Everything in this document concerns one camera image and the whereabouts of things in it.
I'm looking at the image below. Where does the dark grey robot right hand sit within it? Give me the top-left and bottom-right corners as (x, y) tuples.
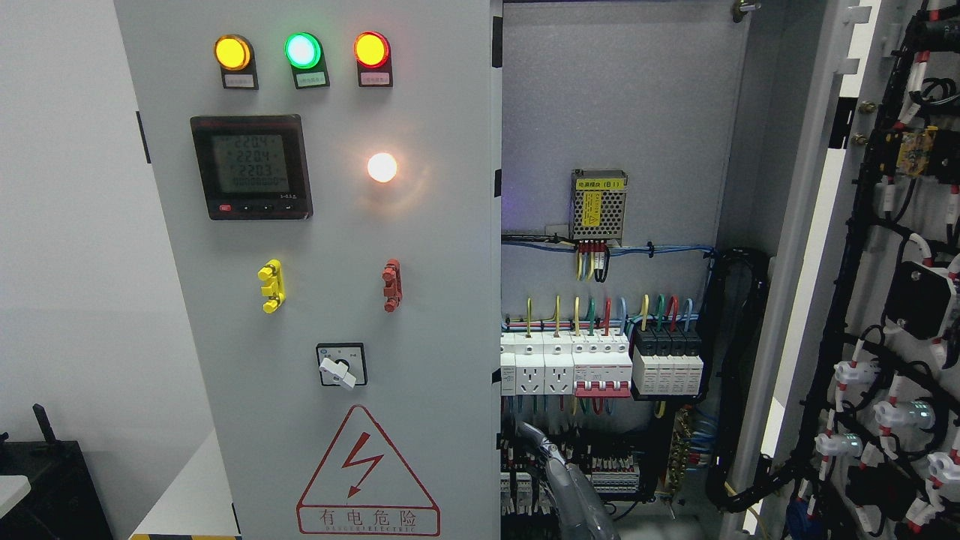
(515, 421), (621, 539)

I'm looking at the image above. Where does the grey cabinet door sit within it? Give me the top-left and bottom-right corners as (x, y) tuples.
(115, 1), (500, 539)
(716, 0), (960, 540)

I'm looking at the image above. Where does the lower relay terminal row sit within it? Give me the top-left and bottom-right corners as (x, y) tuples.
(497, 434), (643, 517)

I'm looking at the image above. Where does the brass ground terminal bar right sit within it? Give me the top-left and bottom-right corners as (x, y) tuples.
(663, 404), (693, 498)

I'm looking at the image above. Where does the white socket and breaker row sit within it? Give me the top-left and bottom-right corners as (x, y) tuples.
(500, 329), (633, 399)

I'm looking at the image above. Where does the black white surge protector block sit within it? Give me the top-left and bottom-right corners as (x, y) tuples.
(631, 327), (705, 401)

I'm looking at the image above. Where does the red electric hazard warning sticker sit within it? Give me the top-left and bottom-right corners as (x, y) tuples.
(297, 404), (441, 537)

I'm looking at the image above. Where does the metal mesh power supply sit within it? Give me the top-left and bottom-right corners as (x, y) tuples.
(569, 169), (629, 243)

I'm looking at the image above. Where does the white glowing indicator lamp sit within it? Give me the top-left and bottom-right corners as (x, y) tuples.
(367, 151), (398, 182)

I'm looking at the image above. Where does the black digital power meter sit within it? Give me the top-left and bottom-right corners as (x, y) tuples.
(190, 114), (313, 220)

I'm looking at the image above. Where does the black box at left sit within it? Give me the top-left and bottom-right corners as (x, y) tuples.
(1, 403), (113, 539)

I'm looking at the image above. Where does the yellow indicator lamp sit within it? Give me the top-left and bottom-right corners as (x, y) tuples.
(214, 34), (258, 90)

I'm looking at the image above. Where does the red terminal post block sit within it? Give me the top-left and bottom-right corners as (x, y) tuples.
(381, 259), (404, 312)

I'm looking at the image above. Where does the yellow terminal post block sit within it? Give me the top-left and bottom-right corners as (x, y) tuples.
(257, 259), (286, 314)

